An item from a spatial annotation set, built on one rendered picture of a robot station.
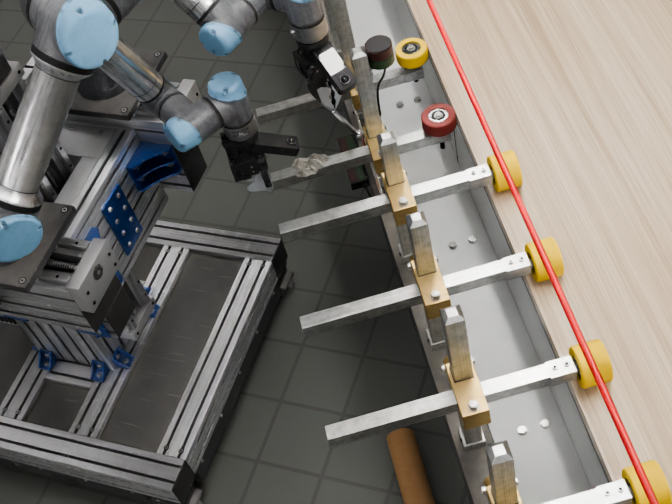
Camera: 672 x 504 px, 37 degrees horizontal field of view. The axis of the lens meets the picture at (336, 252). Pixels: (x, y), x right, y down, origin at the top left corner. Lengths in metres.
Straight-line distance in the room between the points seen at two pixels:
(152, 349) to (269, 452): 0.46
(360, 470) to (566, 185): 1.09
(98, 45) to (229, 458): 1.49
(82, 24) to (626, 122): 1.18
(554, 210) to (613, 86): 0.38
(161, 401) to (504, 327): 1.06
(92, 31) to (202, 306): 1.35
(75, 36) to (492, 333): 1.11
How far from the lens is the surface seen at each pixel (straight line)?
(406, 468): 2.74
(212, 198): 3.55
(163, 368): 2.92
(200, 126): 2.11
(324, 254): 3.27
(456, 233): 2.46
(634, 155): 2.23
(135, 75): 2.12
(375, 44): 2.20
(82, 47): 1.83
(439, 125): 2.30
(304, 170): 2.32
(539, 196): 2.15
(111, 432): 2.87
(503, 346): 2.26
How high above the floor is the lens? 2.54
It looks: 51 degrees down
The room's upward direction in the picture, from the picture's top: 17 degrees counter-clockwise
